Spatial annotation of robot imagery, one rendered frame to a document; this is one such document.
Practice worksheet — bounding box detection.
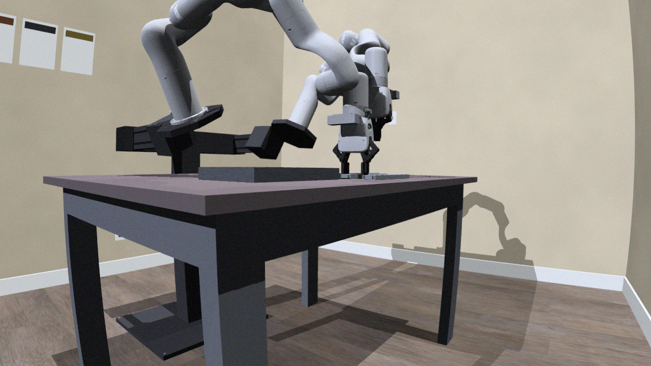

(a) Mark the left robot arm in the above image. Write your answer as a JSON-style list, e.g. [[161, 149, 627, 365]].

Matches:
[[289, 29, 390, 128]]

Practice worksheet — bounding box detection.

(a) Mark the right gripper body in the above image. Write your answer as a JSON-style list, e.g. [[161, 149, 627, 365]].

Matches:
[[338, 116, 374, 153]]

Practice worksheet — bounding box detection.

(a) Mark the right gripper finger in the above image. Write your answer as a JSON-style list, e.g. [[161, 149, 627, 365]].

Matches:
[[361, 138, 379, 176], [333, 143, 350, 174]]

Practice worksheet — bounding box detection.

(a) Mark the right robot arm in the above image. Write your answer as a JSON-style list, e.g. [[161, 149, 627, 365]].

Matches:
[[141, 0, 372, 126]]

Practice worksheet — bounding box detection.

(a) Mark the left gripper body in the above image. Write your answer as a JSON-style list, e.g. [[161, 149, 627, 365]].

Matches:
[[368, 85, 392, 119]]

